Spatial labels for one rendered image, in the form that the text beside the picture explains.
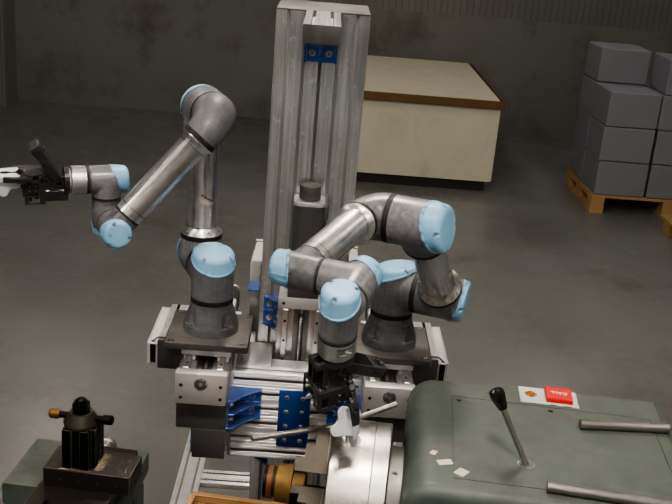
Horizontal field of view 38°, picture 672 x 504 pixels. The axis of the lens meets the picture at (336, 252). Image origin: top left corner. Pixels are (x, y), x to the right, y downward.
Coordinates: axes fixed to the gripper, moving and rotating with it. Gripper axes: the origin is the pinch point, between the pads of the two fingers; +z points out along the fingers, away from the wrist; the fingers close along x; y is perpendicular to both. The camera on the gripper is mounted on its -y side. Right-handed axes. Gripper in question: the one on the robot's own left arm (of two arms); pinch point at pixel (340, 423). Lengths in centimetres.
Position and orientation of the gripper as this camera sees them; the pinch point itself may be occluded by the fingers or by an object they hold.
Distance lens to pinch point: 201.9
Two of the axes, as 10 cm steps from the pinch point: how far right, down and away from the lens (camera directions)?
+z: -0.5, 8.2, 5.7
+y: -8.8, 2.3, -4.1
